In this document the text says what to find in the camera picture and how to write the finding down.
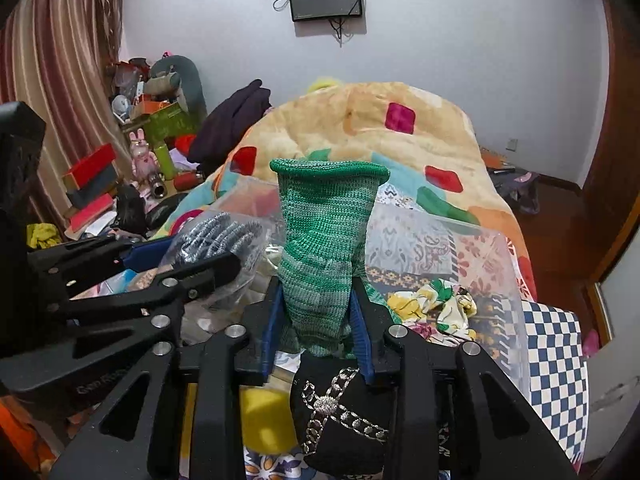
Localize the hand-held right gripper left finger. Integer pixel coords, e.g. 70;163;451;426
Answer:
50;279;287;480

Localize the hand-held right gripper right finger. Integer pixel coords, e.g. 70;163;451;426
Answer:
349;284;579;480

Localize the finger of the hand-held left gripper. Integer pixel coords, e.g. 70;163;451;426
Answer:
27;236;173;288
0;252;242;396

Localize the grey glove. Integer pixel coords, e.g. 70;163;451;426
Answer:
165;211;273;311

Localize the green knitted glove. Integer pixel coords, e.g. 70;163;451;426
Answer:
269;157;392;357

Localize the clear plastic storage box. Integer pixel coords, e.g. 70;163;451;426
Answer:
200;175;532;413

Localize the black bag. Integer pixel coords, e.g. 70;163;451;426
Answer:
114;184;149;237

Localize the yellow green rag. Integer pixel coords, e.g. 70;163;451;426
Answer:
26;222;62;251

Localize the stack of red boxes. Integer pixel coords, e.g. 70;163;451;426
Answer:
61;143;121;233

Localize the red cylinder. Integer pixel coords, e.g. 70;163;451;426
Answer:
171;172;203;194

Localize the yellow green floral cloth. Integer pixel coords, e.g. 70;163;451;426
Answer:
386;279;482;347

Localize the green bottle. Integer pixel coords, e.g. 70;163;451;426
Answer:
151;142;177;182

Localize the pink rabbit toy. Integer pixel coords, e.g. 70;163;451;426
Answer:
128;130;162;183

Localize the green cardboard box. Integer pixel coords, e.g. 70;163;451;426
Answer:
144;105;197;147

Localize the striped brown curtain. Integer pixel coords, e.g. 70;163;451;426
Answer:
0;0;128;241

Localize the dark purple garment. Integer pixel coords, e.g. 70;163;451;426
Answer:
187;79;275;175

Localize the grey plush toy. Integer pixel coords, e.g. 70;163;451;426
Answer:
147;52;209;117

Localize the blue white checkered cloth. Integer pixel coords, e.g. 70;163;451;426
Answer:
520;300;587;463

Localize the plush blanket with coloured squares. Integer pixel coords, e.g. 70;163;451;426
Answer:
162;80;538;303

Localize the purple clothes pile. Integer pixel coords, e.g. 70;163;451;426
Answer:
492;169;542;217

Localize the black cloth with silver chain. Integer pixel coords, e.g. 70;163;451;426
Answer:
290;354;401;477

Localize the black cable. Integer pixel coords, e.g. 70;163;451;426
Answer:
327;16;357;46

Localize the wooden door frame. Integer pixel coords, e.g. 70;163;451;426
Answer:
579;0;640;351

